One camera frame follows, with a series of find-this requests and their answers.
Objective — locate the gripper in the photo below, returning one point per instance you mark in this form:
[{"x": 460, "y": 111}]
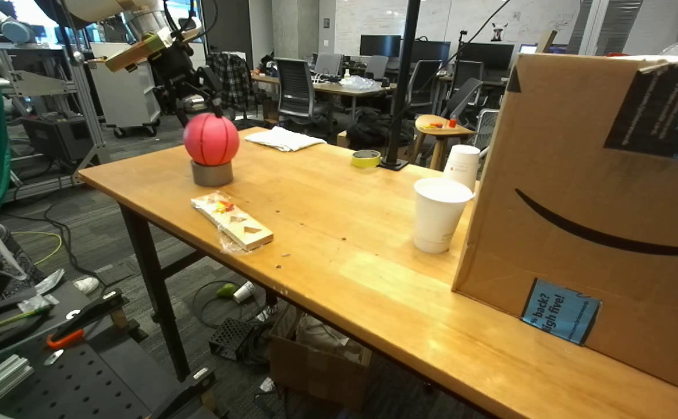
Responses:
[{"x": 174, "y": 68}]

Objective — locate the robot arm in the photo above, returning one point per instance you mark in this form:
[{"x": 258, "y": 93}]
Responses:
[{"x": 103, "y": 7}]

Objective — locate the pink basketball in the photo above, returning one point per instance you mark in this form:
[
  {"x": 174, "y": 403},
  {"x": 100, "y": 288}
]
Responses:
[{"x": 211, "y": 139}]

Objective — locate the grey tape roll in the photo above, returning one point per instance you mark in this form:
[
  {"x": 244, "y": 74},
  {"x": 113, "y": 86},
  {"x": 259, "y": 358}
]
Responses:
[{"x": 212, "y": 174}]

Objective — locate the yellow tape roll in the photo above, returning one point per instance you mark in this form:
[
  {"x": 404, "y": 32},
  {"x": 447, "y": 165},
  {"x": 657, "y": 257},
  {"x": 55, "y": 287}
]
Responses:
[{"x": 366, "y": 159}]

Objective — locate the paper cup on its side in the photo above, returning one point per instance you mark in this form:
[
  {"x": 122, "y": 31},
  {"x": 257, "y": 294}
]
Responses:
[{"x": 244, "y": 292}]

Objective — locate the upturned white paper cup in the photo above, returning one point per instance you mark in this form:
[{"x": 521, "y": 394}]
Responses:
[{"x": 462, "y": 166}]

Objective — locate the plaid jacket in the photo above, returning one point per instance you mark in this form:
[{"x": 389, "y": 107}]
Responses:
[{"x": 231, "y": 78}]

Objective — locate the white cart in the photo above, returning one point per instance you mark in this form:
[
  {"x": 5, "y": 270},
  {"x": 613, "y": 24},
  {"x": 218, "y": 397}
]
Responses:
[{"x": 124, "y": 93}]

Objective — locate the white cloth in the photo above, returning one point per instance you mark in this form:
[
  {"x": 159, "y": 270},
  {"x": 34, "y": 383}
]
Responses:
[{"x": 283, "y": 139}]

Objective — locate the grey office chair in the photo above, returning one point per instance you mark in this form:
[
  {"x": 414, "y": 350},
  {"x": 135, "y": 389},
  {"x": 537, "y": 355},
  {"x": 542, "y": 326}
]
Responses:
[{"x": 297, "y": 90}]

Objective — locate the wooden puzzle in plastic bag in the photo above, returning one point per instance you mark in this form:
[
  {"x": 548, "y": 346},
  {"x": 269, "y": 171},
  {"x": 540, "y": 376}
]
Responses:
[{"x": 235, "y": 222}]

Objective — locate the wooden desk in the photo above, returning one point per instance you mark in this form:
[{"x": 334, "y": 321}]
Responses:
[{"x": 338, "y": 88}]

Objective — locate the black backpack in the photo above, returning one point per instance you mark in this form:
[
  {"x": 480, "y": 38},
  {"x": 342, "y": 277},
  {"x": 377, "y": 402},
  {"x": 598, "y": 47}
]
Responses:
[{"x": 371, "y": 129}]

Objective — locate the monitor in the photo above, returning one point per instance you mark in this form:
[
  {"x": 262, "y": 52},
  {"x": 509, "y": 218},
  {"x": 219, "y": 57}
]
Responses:
[
  {"x": 490, "y": 56},
  {"x": 433, "y": 51},
  {"x": 380, "y": 45}
]

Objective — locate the whiteboard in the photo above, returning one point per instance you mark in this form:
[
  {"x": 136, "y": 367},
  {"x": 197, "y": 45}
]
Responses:
[{"x": 373, "y": 17}]

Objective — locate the black pole stand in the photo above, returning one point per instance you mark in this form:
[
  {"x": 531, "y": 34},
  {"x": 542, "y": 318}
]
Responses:
[{"x": 401, "y": 87}]

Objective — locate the black office chair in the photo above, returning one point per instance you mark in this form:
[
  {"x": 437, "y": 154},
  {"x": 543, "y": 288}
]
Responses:
[{"x": 423, "y": 81}]

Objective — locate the black plastic crate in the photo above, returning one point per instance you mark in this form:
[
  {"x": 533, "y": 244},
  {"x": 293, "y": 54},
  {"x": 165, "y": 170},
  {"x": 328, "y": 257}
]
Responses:
[{"x": 229, "y": 338}]

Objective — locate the round wooden side table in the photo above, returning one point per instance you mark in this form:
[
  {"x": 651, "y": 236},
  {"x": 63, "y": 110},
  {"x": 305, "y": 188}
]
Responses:
[{"x": 440, "y": 128}]

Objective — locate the small open cardboard box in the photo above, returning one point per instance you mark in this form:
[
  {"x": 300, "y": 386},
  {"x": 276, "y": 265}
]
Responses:
[{"x": 318, "y": 366}]

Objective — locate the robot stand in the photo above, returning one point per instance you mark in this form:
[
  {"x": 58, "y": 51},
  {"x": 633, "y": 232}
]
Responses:
[{"x": 88, "y": 378}]

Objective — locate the large cardboard box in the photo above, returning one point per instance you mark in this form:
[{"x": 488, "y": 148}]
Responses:
[{"x": 583, "y": 209}]

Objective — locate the aluminium frame rack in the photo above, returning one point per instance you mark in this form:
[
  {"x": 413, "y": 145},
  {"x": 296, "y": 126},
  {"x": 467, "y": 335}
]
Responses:
[{"x": 82, "y": 93}]

